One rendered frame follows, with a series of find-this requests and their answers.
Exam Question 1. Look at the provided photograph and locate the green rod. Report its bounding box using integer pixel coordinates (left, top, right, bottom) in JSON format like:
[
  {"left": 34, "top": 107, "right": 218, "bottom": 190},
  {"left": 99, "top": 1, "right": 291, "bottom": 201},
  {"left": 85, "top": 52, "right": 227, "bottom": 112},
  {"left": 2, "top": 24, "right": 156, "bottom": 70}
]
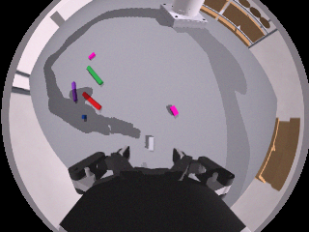
[{"left": 87, "top": 66, "right": 103, "bottom": 85}]

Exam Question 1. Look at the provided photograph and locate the purple rod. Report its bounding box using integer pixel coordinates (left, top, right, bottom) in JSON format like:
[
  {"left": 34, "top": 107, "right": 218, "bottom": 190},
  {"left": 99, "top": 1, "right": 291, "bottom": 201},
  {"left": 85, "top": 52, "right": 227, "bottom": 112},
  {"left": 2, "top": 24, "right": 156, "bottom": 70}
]
[{"left": 71, "top": 82, "right": 78, "bottom": 102}]

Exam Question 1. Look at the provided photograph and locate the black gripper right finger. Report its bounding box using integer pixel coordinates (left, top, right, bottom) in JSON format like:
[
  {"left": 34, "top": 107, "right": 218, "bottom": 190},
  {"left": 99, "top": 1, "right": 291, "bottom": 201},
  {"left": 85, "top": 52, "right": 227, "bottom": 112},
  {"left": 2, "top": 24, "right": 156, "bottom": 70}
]
[{"left": 163, "top": 148, "right": 235, "bottom": 199}]

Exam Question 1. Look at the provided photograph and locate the dark red rod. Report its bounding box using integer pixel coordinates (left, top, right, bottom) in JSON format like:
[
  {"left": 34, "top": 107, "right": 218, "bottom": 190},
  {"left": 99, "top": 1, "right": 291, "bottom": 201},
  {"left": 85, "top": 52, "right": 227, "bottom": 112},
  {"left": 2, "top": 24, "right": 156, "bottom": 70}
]
[{"left": 82, "top": 92, "right": 102, "bottom": 110}]

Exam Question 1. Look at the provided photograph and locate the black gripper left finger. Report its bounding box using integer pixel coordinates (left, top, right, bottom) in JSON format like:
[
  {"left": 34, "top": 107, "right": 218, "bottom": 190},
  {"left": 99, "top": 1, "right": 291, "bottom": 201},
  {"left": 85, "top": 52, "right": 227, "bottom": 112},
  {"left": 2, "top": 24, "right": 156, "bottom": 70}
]
[{"left": 68, "top": 146, "right": 141, "bottom": 195}]

